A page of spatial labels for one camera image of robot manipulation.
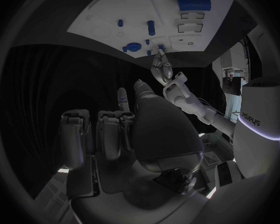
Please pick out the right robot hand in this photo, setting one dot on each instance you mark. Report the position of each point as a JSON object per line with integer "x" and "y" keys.
{"x": 163, "y": 134}

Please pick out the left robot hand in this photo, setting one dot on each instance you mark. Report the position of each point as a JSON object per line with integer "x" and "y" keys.
{"x": 162, "y": 67}

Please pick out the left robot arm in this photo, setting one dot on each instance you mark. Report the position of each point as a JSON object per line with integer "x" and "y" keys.
{"x": 196, "y": 106}

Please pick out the white task board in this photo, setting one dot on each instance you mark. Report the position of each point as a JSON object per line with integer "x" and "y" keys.
{"x": 154, "y": 18}

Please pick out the small blue plug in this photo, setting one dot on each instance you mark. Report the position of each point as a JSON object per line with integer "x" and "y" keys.
{"x": 148, "y": 52}

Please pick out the small blue peg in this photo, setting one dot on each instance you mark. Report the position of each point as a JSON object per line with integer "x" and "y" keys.
{"x": 147, "y": 42}

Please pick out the blue gear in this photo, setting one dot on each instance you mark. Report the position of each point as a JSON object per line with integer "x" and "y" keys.
{"x": 132, "y": 47}

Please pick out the long blue cylinder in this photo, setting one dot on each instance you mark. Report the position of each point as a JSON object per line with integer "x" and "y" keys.
{"x": 151, "y": 28}

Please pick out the short blue peg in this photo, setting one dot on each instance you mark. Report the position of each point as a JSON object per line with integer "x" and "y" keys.
{"x": 120, "y": 23}

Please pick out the large blue cylinder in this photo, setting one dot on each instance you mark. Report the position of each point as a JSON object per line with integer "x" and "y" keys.
{"x": 193, "y": 3}

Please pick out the workshop machine rack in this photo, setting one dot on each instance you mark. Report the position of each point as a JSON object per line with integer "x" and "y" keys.
{"x": 233, "y": 78}

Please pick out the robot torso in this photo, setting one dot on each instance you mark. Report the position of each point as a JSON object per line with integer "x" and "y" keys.
{"x": 259, "y": 127}

